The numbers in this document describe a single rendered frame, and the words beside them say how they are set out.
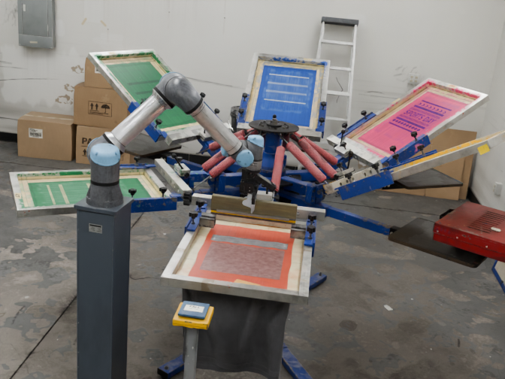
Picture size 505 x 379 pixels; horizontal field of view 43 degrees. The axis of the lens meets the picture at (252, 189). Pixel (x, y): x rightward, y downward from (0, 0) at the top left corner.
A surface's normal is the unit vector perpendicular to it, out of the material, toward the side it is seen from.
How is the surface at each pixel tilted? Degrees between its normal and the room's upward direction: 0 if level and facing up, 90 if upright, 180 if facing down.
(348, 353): 0
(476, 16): 90
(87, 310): 90
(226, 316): 94
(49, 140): 90
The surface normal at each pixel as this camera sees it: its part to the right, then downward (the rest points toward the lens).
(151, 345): 0.09, -0.94
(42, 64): -0.12, 0.31
